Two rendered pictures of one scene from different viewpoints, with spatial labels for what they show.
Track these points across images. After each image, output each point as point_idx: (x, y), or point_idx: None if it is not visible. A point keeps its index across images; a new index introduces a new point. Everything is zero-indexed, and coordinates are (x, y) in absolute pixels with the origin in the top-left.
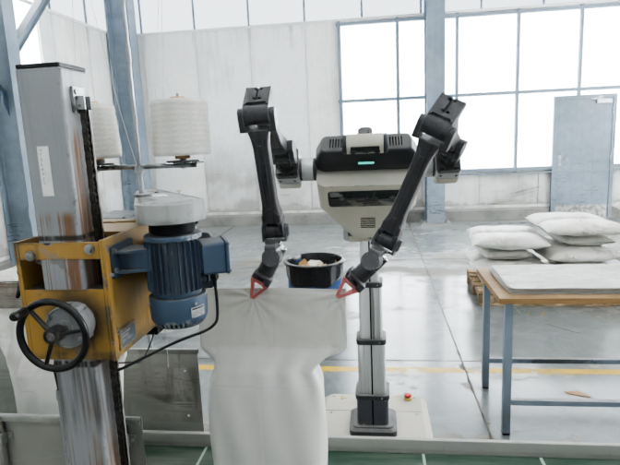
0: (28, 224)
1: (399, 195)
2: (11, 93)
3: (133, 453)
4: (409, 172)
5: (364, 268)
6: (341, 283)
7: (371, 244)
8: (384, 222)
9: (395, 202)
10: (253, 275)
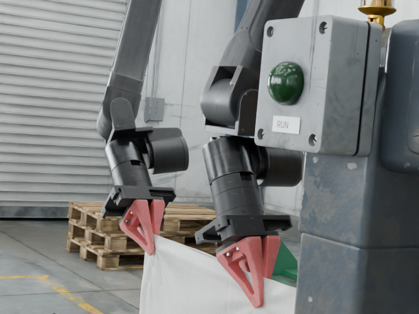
0: None
1: (153, 35)
2: None
3: None
4: (161, 0)
5: (187, 168)
6: (162, 217)
7: (135, 128)
8: (143, 85)
9: (149, 48)
10: (292, 224)
